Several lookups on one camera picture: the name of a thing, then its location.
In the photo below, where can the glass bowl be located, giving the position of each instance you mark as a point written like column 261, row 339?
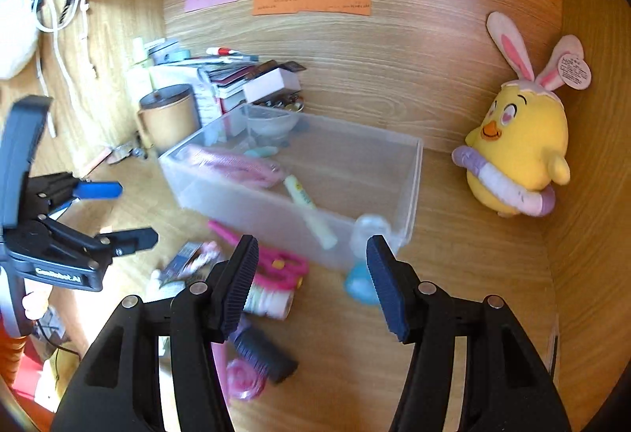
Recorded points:
column 268, row 124

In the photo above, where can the metal binder clips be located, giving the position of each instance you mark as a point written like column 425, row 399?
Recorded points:
column 123, row 153

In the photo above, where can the pale green tube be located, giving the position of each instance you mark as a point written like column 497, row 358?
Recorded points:
column 308, row 208

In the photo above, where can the white cardboard box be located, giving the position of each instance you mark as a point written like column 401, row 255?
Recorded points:
column 268, row 84

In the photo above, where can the orange cloth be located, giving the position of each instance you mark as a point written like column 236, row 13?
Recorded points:
column 10, row 353

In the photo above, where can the pink scissors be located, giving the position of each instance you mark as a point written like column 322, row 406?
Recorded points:
column 286, row 264

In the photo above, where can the grey tape roll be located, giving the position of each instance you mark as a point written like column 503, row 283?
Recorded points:
column 170, row 51

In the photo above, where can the yellow chick plush toy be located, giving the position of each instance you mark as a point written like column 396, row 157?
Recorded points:
column 517, row 141

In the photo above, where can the small teal capsule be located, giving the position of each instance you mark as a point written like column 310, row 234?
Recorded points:
column 261, row 152

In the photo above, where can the red and white marker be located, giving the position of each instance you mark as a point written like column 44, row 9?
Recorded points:
column 222, row 50

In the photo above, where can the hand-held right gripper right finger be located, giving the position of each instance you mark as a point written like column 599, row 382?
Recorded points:
column 389, row 294

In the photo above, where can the blue heart-shaped case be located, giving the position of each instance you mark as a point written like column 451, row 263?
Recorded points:
column 359, row 286

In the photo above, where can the pink round case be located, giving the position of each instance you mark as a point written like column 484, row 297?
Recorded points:
column 244, row 380

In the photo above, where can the white plastic bottle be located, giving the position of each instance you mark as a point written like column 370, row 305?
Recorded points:
column 139, row 67

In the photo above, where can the pink mesh pouch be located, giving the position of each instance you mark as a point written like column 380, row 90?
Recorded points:
column 236, row 166

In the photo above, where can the person's left hand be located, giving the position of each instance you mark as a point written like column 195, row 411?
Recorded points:
column 34, row 305

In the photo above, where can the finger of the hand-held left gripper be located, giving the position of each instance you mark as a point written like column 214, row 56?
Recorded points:
column 98, row 190
column 133, row 240

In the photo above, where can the clear plastic storage box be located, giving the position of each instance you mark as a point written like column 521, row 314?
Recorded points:
column 236, row 203

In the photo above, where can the black cylindrical bottle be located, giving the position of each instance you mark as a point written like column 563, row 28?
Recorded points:
column 268, row 355

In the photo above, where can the brown lidded mug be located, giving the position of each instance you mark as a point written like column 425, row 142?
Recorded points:
column 170, row 119

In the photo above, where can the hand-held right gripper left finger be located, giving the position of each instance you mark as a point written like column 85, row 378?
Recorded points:
column 241, row 284

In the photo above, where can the white printed paper packet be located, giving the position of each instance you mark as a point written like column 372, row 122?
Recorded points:
column 207, row 102

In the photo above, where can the white tote bag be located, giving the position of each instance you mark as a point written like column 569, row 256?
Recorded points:
column 15, row 38

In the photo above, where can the white tape roll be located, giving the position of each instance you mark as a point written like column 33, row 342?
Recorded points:
column 268, row 303

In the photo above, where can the cluster of small beads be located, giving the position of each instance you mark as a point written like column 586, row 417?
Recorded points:
column 288, row 104

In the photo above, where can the clear plastic dome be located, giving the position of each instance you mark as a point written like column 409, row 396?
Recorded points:
column 367, row 227

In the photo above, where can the small printed packet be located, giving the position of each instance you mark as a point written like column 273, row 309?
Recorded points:
column 187, row 262

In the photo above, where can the stack of books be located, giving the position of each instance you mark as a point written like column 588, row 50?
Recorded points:
column 231, row 77

